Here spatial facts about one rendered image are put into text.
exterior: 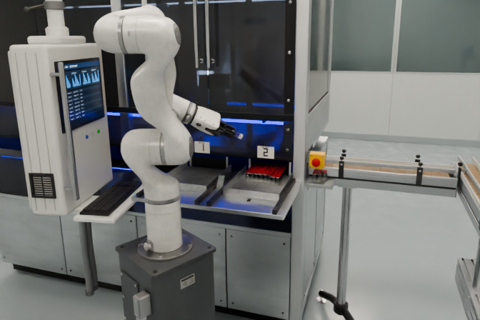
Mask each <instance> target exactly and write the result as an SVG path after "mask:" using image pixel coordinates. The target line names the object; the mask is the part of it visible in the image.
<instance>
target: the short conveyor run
mask: <svg viewBox="0 0 480 320"><path fill-rule="evenodd" d="M342 152H343V153H342V154H341V156H326V166H325V167H324V169H322V170H327V178H331V179H335V183H334V186H347V187H354V188H362V189H376V190H384V191H397V192H405V193H413V194H426V195H434V196H447V197H455V198H456V193H457V186H458V179H457V178H456V176H455V173H456V169H453V167H454V165H446V164H428V163H422V162H420V161H421V160H420V159H419V158H420V157H421V156H420V155H419V154H417V155H416V158H417V159H415V162H408V161H390V160H381V159H363V158H354V157H346V154H345V153H346V149H342ZM318 171H319V169H318ZM313 172H314V169H311V168H309V167H308V178H309V177H310V176H312V175H313Z"/></svg>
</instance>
